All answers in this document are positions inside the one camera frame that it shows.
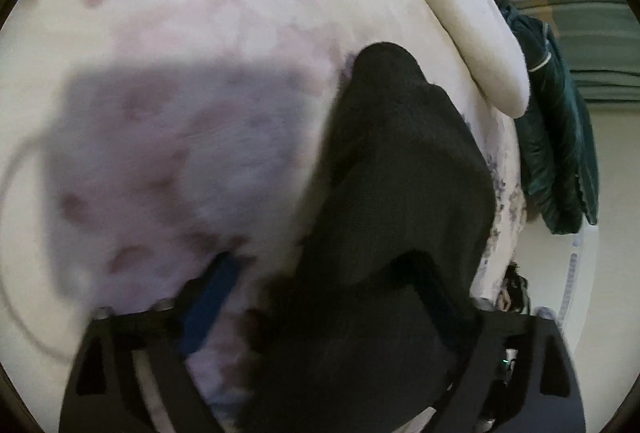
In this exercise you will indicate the black knit garment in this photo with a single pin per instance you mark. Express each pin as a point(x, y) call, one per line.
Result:
point(368, 331)

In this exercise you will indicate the dark green jacket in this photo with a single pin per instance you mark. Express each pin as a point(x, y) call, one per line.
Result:
point(559, 164)

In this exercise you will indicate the green curtain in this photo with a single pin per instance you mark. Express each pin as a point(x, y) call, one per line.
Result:
point(599, 40)

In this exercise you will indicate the floral fleece bed blanket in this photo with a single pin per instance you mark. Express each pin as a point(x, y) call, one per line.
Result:
point(140, 137)

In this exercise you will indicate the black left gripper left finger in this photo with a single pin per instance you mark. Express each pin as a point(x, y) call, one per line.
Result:
point(103, 393)

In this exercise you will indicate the white folded towel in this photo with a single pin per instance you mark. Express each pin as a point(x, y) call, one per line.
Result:
point(489, 49)

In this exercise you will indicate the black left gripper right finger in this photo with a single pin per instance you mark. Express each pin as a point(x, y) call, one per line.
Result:
point(512, 372)

